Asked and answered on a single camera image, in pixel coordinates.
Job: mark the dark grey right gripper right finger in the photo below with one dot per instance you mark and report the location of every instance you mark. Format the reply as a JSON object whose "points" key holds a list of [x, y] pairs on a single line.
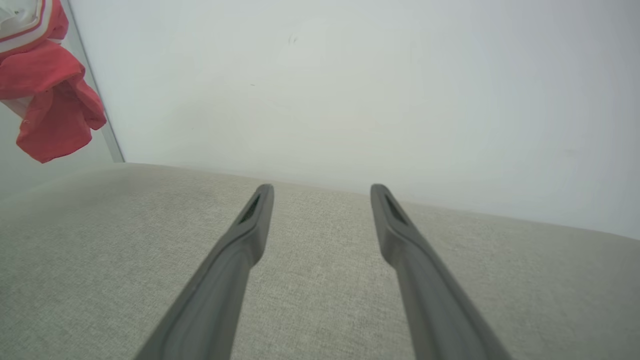
{"points": [[430, 300]]}

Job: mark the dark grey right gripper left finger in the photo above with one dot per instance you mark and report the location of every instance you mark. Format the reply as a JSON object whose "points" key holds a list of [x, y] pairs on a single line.
{"points": [[220, 290]]}

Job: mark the red and white jersey garment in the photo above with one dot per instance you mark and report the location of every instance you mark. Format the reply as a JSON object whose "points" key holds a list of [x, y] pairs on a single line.
{"points": [[50, 100]]}

